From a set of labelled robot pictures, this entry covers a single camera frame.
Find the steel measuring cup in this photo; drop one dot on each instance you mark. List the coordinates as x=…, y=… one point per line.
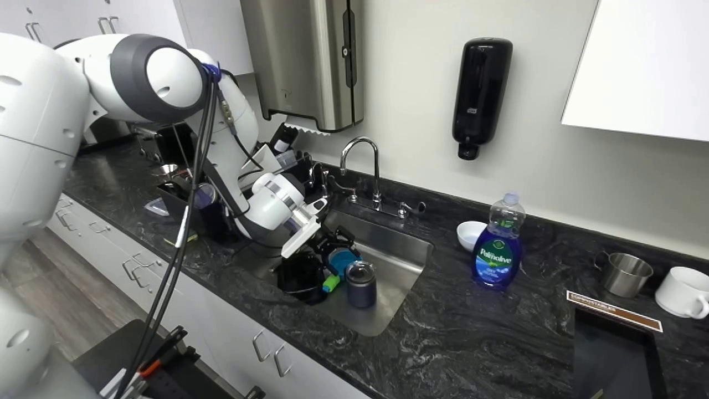
x=624, y=272

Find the black container in sink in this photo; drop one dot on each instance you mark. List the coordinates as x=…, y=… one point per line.
x=301, y=277

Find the green brush handle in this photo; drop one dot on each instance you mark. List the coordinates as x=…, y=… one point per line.
x=330, y=283

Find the stainless steel sink basin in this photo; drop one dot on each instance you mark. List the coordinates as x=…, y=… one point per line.
x=397, y=258

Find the blue dish soap bottle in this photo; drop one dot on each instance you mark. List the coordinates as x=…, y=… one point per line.
x=500, y=248

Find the steel paper towel dispenser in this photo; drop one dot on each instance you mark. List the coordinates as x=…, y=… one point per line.
x=307, y=56

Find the markers in black holder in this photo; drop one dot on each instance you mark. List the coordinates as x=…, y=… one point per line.
x=155, y=378

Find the white small bowl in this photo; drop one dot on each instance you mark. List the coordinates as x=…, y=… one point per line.
x=469, y=232

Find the white ceramic mug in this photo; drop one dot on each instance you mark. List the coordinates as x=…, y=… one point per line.
x=682, y=292

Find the chrome sink faucet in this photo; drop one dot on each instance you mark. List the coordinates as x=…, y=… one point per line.
x=363, y=189

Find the blue bowl in sink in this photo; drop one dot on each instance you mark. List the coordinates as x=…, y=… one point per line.
x=342, y=259

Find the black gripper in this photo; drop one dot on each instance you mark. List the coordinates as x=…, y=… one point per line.
x=326, y=239

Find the black dish drying rack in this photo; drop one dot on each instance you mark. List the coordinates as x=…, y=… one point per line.
x=210, y=214

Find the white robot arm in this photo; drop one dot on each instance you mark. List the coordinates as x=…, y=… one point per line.
x=50, y=100

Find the black tray on counter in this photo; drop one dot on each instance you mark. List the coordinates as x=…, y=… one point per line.
x=615, y=351

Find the black wall soap dispenser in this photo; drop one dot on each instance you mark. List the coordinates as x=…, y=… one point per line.
x=480, y=93

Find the dark blue cup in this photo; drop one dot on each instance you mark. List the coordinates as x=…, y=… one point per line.
x=362, y=291

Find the white upper cabinet right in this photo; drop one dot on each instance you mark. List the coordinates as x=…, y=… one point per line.
x=645, y=68

